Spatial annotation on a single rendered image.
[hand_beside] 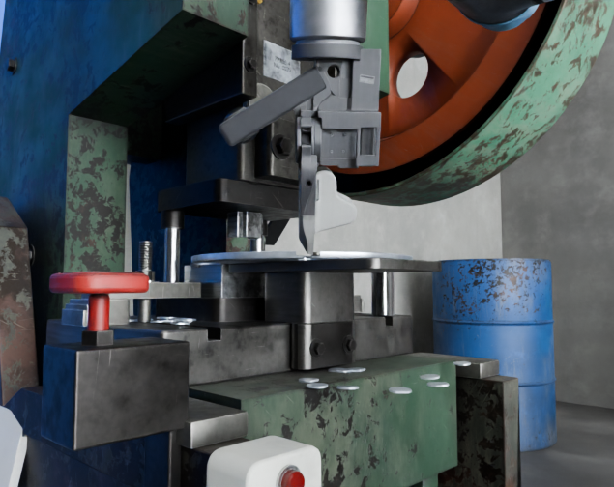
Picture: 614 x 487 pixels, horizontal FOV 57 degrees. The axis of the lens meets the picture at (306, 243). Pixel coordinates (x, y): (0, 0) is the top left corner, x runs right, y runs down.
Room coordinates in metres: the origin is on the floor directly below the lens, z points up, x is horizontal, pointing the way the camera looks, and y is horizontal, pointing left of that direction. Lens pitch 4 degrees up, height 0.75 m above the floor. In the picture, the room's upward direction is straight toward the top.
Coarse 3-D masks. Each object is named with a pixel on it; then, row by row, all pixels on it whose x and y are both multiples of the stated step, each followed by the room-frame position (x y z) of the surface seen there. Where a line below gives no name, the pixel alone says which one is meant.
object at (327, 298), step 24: (240, 264) 0.73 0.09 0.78; (264, 264) 0.70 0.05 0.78; (288, 264) 0.67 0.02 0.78; (312, 264) 0.64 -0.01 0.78; (336, 264) 0.61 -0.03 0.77; (360, 264) 0.59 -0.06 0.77; (384, 264) 0.59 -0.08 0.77; (408, 264) 0.62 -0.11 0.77; (432, 264) 0.66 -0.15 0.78; (288, 288) 0.70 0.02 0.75; (312, 288) 0.69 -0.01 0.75; (336, 288) 0.72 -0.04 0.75; (288, 312) 0.70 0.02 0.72; (312, 312) 0.69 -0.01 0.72; (336, 312) 0.72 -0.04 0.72; (312, 336) 0.69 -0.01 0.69; (336, 336) 0.72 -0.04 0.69; (312, 360) 0.69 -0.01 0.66; (336, 360) 0.72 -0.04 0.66
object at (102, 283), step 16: (64, 272) 0.44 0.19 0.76; (80, 272) 0.41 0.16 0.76; (96, 272) 0.41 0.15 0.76; (112, 272) 0.42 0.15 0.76; (128, 272) 0.43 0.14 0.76; (64, 288) 0.42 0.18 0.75; (80, 288) 0.40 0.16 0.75; (96, 288) 0.41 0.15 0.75; (112, 288) 0.41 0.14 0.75; (128, 288) 0.42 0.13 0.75; (144, 288) 0.43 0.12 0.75; (96, 304) 0.43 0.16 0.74; (96, 320) 0.43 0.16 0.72
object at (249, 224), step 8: (232, 216) 0.82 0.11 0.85; (240, 216) 0.81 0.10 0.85; (248, 216) 0.81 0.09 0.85; (256, 216) 0.82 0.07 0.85; (232, 224) 0.82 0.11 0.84; (240, 224) 0.81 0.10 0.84; (248, 224) 0.81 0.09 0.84; (256, 224) 0.82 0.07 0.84; (232, 232) 0.82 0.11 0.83; (240, 232) 0.81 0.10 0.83; (248, 232) 0.81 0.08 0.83; (256, 232) 0.83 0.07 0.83
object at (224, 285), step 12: (216, 264) 0.76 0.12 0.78; (228, 264) 0.76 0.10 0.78; (192, 276) 0.80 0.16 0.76; (204, 276) 0.78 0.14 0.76; (216, 276) 0.76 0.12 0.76; (228, 276) 0.76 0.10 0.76; (240, 276) 0.77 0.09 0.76; (252, 276) 0.79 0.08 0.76; (264, 276) 0.80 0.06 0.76; (204, 288) 0.78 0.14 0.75; (216, 288) 0.76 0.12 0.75; (228, 288) 0.76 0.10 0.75; (240, 288) 0.77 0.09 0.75; (252, 288) 0.79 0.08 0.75; (264, 288) 0.80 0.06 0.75
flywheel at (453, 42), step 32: (416, 0) 1.04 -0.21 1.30; (416, 32) 1.05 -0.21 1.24; (448, 32) 1.00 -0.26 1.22; (480, 32) 0.96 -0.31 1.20; (512, 32) 0.88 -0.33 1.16; (544, 32) 0.87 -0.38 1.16; (448, 64) 1.00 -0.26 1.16; (480, 64) 0.92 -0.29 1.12; (512, 64) 0.88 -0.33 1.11; (416, 96) 1.05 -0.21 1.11; (448, 96) 1.00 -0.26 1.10; (480, 96) 0.92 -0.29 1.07; (384, 128) 1.10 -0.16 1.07; (416, 128) 1.01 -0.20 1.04; (448, 128) 0.97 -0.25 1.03; (384, 160) 1.06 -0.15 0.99; (416, 160) 1.02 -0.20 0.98
